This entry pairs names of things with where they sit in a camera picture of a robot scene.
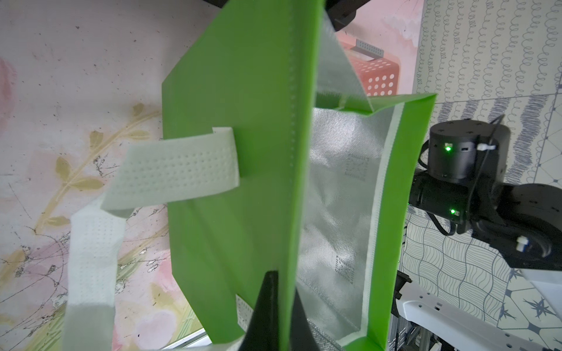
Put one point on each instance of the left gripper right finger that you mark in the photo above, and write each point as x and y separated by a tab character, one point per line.
301	336

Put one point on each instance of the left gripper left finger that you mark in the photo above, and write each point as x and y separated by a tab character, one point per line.
263	330

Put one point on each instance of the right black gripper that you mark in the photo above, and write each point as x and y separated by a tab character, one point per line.
342	12

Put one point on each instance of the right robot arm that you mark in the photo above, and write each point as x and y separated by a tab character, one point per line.
483	230

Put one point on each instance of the green insulated delivery bag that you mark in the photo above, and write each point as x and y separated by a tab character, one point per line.
273	158

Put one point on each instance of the pink plastic basket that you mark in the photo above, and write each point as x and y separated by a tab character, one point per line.
378	72

